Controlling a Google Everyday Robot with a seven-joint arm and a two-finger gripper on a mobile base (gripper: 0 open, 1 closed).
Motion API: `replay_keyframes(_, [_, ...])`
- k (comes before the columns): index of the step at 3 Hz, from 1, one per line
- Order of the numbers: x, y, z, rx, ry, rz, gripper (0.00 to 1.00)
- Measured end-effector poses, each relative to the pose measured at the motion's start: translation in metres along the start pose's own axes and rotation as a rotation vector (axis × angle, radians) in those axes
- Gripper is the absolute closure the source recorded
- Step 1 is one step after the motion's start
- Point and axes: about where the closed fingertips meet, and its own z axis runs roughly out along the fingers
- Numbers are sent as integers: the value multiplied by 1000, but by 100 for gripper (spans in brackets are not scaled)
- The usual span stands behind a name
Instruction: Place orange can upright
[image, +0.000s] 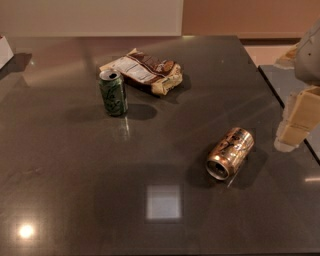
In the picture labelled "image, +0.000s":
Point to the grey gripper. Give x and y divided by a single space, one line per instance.
309 56

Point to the orange soda can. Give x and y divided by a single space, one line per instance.
227 156

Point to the green soda can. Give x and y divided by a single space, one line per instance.
113 92

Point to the brown white snack bag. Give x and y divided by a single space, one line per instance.
147 73

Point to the white box at left edge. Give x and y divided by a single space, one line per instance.
6 53

